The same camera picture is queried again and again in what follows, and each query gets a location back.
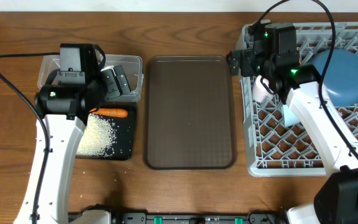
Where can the dark blue round plate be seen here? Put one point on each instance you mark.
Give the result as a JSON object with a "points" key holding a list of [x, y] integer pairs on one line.
{"points": [[341, 79]]}

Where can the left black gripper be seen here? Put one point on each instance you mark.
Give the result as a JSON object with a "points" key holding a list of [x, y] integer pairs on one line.
{"points": [[105, 84]]}

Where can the pink plastic cup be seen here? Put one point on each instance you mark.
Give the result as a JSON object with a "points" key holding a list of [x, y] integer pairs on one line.
{"points": [[259, 92]]}

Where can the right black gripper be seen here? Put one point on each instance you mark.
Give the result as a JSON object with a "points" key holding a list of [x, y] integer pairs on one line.
{"points": [[237, 62]]}

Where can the black plastic tray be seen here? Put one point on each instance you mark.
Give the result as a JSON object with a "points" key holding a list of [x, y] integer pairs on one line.
{"points": [[125, 131]]}

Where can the orange carrot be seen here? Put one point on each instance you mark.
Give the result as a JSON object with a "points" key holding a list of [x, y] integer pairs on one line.
{"points": [[111, 112]]}

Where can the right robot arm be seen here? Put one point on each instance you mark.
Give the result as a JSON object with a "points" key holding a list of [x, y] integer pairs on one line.
{"points": [[301, 88]]}

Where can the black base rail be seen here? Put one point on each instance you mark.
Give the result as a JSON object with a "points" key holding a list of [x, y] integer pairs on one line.
{"points": [[143, 217]]}

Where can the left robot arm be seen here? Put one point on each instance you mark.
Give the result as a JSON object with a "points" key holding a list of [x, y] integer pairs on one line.
{"points": [[69, 95]]}

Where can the dark brown serving tray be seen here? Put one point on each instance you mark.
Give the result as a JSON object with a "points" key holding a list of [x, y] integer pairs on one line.
{"points": [[189, 113]]}

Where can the clear plastic bin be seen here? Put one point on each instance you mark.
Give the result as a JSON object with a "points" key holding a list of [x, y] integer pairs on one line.
{"points": [[131, 64]]}

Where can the grey plastic dishwasher rack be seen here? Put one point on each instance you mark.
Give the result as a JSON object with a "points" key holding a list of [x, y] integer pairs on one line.
{"points": [[276, 150]]}

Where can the light blue bowl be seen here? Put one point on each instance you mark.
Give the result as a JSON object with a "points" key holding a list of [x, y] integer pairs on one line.
{"points": [[289, 118]]}

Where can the pile of white rice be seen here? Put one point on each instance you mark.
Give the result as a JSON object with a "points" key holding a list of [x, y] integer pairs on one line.
{"points": [[99, 138]]}

